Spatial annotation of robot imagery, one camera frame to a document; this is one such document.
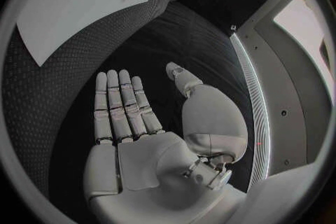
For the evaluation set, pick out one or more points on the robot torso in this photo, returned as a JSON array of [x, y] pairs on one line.
[[283, 91]]

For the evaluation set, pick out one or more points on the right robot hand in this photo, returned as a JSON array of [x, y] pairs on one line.
[[147, 165]]

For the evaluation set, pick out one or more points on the white task board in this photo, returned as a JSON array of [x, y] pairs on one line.
[[78, 7]]

